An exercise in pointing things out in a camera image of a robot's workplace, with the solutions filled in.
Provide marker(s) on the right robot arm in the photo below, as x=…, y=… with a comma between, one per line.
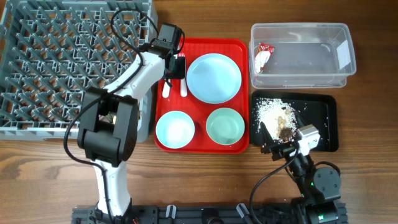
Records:
x=319, y=183

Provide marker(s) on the grey dishwasher rack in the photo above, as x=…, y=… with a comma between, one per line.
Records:
x=52, y=51

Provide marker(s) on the clear plastic bin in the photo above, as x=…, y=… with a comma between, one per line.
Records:
x=306, y=55

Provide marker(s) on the red snack wrapper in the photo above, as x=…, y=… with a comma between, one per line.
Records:
x=263, y=54

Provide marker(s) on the large light blue plate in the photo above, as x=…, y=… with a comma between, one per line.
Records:
x=214, y=78

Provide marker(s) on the small light blue saucer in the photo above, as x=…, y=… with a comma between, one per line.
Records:
x=175, y=129

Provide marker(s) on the red plastic tray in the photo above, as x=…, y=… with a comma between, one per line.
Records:
x=199, y=111

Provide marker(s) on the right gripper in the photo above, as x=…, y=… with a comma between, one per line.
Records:
x=282, y=150

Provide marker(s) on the black waste tray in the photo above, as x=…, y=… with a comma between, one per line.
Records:
x=318, y=110

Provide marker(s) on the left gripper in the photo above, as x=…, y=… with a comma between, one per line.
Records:
x=181, y=72

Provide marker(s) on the white plastic spoon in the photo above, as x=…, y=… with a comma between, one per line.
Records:
x=166, y=88

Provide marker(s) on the rice and food leftovers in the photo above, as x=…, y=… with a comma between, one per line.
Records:
x=279, y=119

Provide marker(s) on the green bowl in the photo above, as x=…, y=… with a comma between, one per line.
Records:
x=225, y=126

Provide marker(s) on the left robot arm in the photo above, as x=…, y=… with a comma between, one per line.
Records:
x=110, y=120

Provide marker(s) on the white plastic fork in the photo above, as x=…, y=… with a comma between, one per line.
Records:
x=183, y=83

